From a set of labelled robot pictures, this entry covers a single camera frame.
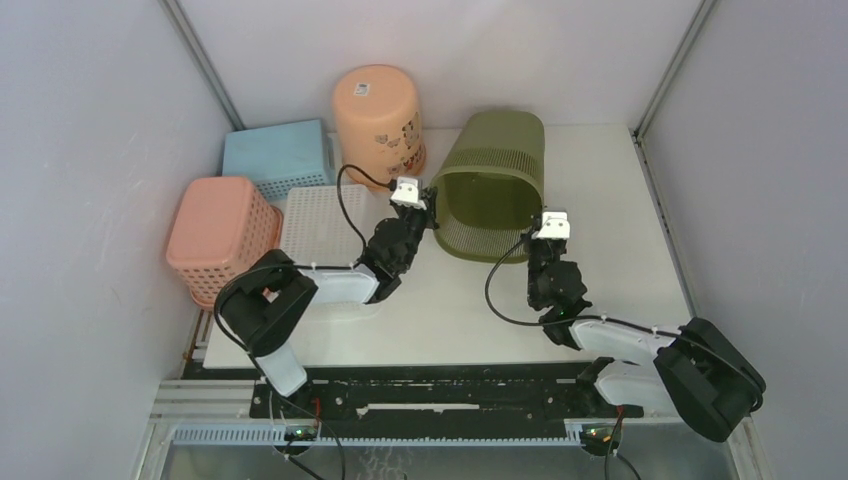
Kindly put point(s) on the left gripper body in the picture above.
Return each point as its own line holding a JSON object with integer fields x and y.
{"x": 413, "y": 224}

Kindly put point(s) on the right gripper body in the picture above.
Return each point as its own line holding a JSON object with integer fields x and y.
{"x": 542, "y": 256}

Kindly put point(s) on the green mesh waste bin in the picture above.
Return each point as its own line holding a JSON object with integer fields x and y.
{"x": 490, "y": 185}

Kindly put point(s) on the clear white plastic tray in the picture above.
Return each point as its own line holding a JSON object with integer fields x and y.
{"x": 318, "y": 235}

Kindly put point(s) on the orange capybara bucket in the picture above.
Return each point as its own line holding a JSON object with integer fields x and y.
{"x": 377, "y": 116}

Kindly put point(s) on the blue plastic basket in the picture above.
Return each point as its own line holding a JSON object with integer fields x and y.
{"x": 277, "y": 159}

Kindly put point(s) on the pink plastic basket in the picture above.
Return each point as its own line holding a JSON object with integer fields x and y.
{"x": 222, "y": 227}

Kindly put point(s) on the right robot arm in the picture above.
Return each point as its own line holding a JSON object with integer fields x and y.
{"x": 692, "y": 371}

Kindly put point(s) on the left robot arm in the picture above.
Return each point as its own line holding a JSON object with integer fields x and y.
{"x": 259, "y": 309}

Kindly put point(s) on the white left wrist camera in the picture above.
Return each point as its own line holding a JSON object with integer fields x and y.
{"x": 407, "y": 192}

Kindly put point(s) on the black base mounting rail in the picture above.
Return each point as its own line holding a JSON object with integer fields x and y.
{"x": 462, "y": 402}

